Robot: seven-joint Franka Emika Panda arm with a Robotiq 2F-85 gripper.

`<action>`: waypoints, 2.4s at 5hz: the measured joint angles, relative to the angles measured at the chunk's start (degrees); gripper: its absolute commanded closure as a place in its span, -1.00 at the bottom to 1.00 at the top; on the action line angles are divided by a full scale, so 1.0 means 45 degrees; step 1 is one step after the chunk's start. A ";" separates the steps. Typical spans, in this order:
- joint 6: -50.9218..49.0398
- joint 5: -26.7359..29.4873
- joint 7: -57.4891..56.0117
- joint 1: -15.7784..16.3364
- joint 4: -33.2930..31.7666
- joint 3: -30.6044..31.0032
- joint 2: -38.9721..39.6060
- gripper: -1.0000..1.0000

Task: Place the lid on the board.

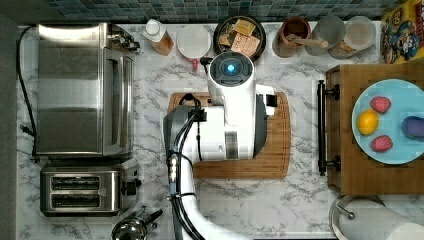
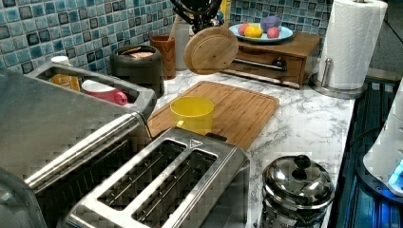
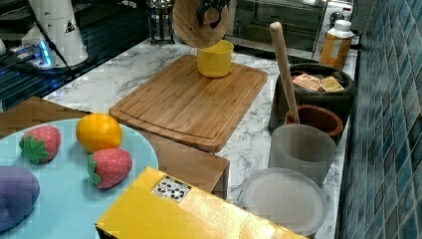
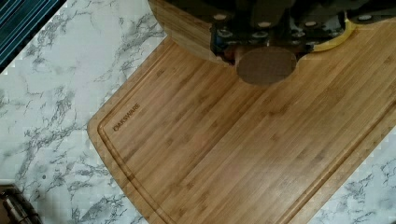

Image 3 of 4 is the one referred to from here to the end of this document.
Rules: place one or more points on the yellow tea packet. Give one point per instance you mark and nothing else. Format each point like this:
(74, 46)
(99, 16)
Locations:
(330, 84)

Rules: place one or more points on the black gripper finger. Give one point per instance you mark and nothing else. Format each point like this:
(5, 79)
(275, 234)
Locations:
(200, 12)
(216, 8)

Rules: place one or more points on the left toy strawberry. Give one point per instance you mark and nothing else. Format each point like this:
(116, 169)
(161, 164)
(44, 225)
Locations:
(40, 144)

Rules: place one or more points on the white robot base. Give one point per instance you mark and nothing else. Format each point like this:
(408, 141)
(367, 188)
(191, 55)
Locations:
(55, 36)

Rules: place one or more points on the toy strawberry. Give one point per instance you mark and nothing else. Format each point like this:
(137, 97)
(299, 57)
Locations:
(40, 144)
(108, 167)

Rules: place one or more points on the round wooden lid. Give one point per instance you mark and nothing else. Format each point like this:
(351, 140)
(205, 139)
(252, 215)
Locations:
(187, 27)

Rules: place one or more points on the tan tea packet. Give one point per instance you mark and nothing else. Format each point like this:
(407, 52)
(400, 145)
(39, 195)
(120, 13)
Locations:
(308, 82)

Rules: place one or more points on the frosted plastic cup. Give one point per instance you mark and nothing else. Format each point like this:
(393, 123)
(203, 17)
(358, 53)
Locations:
(304, 149)

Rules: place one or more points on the silver toaster oven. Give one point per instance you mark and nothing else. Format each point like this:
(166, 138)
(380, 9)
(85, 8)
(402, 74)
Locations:
(304, 23)

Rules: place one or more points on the clear plastic lid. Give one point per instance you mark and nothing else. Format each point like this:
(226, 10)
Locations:
(286, 198)

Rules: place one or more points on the bamboo cutting board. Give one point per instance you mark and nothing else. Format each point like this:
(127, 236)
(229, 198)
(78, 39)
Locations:
(181, 104)

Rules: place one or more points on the dark bowl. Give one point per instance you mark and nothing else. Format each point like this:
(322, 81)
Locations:
(339, 103)

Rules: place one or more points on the yellow cardboard box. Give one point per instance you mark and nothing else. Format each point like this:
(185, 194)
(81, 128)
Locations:
(159, 206)

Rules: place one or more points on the purple toy eggplant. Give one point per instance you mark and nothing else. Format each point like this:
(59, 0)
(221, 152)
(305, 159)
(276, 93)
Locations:
(19, 190)

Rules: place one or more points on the brown wooden mortar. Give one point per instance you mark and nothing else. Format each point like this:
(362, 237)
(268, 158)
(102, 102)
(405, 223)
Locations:
(315, 125)

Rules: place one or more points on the light blue plate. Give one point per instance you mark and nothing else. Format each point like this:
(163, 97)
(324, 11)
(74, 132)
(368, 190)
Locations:
(69, 205)

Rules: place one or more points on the orange bottle white cap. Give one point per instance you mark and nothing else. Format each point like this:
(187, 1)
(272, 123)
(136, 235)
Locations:
(336, 45)

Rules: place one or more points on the toy orange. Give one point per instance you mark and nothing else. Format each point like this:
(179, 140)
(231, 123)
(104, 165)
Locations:
(95, 132)

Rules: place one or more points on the right toy strawberry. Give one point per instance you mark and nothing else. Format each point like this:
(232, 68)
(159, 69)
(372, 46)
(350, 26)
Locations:
(108, 167)

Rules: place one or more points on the wooden pestle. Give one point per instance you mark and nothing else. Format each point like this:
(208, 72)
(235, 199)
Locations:
(280, 50)

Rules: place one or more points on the yellow cup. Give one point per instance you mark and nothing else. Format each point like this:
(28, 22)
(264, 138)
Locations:
(215, 61)

